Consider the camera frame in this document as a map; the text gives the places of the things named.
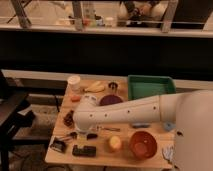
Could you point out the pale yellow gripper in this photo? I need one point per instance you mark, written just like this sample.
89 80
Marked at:
81 135

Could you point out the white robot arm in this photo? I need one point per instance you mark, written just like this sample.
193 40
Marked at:
191 112

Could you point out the purple bowl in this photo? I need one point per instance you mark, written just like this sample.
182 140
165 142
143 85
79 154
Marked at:
109 100

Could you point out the red bowl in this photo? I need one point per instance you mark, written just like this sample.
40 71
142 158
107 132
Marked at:
143 145

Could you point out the black rectangular block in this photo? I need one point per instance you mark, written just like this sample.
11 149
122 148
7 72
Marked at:
85 151

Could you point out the metal fork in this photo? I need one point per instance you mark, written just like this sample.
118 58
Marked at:
108 129

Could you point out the bunch of dark grapes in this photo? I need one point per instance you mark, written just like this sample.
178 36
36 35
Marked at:
68 119

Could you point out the yellow apple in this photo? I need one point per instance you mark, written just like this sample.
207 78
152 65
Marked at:
115 143

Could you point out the orange carrot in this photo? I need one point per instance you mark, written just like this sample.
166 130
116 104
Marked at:
75 98

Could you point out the yellow banana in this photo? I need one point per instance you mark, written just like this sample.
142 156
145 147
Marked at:
95 87

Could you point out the white cup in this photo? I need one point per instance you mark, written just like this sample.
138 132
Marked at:
74 82

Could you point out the small metal cup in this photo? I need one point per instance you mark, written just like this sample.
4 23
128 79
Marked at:
113 86

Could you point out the blue sponge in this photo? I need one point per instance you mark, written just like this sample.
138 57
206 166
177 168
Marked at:
140 125

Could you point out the wooden table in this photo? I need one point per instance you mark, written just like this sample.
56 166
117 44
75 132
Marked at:
104 155

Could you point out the black chair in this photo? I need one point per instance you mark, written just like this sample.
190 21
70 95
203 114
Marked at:
11 103

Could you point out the green plastic tray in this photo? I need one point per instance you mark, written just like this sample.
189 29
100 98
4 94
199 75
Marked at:
140 86

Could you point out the blue cloth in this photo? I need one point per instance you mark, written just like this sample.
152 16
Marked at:
168 153

